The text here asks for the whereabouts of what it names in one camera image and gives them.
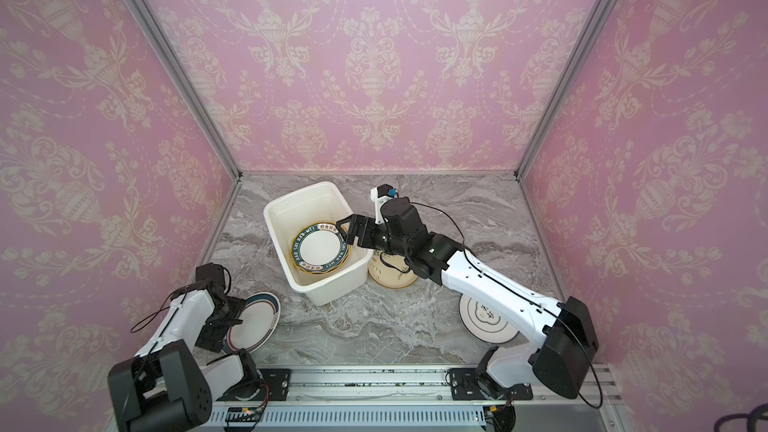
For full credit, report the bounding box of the yellow polka dot plate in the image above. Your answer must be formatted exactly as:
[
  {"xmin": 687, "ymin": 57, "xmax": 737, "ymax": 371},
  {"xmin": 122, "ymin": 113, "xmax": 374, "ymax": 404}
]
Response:
[{"xmin": 292, "ymin": 221, "xmax": 353, "ymax": 277}]

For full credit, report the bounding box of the white plate green red rim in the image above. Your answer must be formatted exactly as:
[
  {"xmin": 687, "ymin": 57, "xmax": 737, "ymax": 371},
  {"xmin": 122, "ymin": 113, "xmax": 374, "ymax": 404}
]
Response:
[{"xmin": 223, "ymin": 292, "xmax": 281, "ymax": 353}]

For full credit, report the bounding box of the cream willow pattern plate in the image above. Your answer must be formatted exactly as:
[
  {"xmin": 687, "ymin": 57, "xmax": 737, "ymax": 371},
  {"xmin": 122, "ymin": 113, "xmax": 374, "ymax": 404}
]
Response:
[{"xmin": 368, "ymin": 251, "xmax": 418, "ymax": 289}]

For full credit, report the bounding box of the white plate blue rim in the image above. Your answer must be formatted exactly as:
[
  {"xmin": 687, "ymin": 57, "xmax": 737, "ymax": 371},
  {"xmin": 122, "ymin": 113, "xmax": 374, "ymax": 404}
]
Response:
[{"xmin": 459, "ymin": 295, "xmax": 519, "ymax": 345}]

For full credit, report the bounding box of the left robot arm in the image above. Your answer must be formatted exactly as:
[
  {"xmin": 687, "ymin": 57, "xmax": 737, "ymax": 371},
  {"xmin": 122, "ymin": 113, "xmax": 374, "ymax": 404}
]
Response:
[{"xmin": 107, "ymin": 263, "xmax": 269, "ymax": 431}]

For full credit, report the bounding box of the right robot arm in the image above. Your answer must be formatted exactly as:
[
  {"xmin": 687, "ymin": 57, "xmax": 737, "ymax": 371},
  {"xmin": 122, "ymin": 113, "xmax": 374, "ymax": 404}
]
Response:
[{"xmin": 336, "ymin": 197, "xmax": 599, "ymax": 399}]

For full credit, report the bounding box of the white plastic bin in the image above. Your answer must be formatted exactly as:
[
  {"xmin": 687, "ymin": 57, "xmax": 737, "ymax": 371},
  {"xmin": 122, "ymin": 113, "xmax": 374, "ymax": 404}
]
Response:
[{"xmin": 264, "ymin": 181, "xmax": 373, "ymax": 306}]

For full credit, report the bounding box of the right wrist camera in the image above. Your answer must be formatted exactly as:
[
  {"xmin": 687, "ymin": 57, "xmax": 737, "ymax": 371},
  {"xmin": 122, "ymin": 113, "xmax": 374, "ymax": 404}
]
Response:
[{"xmin": 370, "ymin": 184, "xmax": 399, "ymax": 224}]

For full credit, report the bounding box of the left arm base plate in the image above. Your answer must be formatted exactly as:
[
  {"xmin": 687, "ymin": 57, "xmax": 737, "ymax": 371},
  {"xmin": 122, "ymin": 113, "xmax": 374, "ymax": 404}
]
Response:
[{"xmin": 222, "ymin": 368, "xmax": 292, "ymax": 403}]

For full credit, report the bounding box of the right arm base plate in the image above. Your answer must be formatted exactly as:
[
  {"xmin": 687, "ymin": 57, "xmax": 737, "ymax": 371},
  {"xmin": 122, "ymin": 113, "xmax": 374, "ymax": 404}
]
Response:
[{"xmin": 445, "ymin": 367, "xmax": 534, "ymax": 402}]

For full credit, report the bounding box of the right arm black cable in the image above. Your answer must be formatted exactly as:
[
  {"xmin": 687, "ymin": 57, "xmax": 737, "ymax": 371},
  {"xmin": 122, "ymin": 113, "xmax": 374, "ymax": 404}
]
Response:
[{"xmin": 379, "ymin": 201, "xmax": 604, "ymax": 410}]

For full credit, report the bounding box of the left aluminium corner post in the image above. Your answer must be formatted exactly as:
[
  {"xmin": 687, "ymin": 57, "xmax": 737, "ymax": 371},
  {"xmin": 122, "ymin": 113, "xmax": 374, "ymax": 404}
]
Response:
[{"xmin": 124, "ymin": 0, "xmax": 242, "ymax": 182}]

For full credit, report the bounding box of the aluminium corner post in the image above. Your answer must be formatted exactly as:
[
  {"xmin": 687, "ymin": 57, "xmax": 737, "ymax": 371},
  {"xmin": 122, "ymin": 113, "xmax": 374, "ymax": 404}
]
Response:
[
  {"xmin": 124, "ymin": 0, "xmax": 242, "ymax": 182},
  {"xmin": 516, "ymin": 0, "xmax": 617, "ymax": 182}
]

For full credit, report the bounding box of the right aluminium corner post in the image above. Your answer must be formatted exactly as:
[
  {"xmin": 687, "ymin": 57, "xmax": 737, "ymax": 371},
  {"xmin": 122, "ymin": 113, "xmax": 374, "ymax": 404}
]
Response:
[{"xmin": 516, "ymin": 0, "xmax": 617, "ymax": 182}]

